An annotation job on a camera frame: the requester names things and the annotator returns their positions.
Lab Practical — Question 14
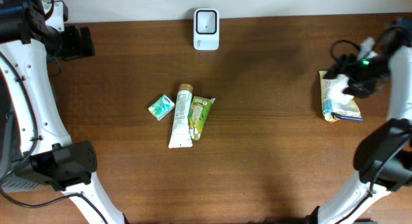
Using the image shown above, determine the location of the white yellow snack bag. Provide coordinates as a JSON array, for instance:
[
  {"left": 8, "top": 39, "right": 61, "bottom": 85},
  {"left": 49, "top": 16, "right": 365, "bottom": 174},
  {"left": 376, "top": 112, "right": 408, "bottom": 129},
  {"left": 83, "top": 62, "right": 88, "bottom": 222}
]
[{"left": 319, "top": 71, "right": 363, "bottom": 123}]

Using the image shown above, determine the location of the teal white tissue pack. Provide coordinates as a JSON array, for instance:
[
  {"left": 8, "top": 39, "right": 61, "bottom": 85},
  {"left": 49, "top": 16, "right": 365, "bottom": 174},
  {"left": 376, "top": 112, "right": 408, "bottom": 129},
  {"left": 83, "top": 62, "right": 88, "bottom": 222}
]
[{"left": 148, "top": 95, "right": 175, "bottom": 120}]

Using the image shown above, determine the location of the green snack pouch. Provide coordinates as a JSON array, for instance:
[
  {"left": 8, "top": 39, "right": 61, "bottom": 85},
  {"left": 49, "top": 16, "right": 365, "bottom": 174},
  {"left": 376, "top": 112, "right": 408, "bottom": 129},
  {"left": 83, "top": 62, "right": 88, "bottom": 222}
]
[{"left": 188, "top": 96, "right": 216, "bottom": 141}]

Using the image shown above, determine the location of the white tube with tan cap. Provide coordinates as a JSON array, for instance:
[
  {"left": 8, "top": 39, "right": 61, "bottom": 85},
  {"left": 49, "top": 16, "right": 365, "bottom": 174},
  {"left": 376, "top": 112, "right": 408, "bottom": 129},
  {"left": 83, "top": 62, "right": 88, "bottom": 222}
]
[{"left": 168, "top": 84, "right": 193, "bottom": 149}]

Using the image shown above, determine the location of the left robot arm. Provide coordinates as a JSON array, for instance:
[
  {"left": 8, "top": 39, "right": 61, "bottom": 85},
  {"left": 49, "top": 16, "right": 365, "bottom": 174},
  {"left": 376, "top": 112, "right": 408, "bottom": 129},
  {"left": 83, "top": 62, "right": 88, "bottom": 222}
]
[{"left": 1, "top": 0, "right": 127, "bottom": 223}]

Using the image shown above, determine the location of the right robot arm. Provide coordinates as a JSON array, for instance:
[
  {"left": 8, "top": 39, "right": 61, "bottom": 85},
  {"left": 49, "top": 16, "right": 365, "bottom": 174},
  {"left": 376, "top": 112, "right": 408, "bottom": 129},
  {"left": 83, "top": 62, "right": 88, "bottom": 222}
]
[{"left": 304, "top": 17, "right": 411, "bottom": 223}]

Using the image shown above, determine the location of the dark grey plastic basket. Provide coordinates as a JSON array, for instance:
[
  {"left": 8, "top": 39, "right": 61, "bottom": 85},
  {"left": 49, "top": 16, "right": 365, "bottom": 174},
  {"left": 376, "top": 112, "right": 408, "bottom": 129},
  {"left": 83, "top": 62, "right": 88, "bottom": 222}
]
[{"left": 1, "top": 105, "right": 42, "bottom": 193}]

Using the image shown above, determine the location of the black right camera cable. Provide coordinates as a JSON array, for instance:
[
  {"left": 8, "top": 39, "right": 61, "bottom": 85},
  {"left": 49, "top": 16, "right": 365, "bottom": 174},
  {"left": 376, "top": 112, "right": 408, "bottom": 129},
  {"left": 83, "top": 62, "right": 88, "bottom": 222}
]
[{"left": 330, "top": 24, "right": 406, "bottom": 69}]

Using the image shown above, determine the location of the black camera cable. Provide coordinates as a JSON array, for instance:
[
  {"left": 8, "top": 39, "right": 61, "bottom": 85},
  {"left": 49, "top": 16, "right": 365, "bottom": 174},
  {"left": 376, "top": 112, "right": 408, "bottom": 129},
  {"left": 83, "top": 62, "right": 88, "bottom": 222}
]
[
  {"left": 330, "top": 24, "right": 406, "bottom": 69},
  {"left": 0, "top": 50, "right": 110, "bottom": 224}
]

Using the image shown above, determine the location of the black left camera cable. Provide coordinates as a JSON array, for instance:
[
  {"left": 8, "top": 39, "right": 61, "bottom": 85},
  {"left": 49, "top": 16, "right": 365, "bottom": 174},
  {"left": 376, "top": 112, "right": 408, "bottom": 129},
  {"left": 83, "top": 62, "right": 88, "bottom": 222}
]
[{"left": 0, "top": 50, "right": 110, "bottom": 224}]

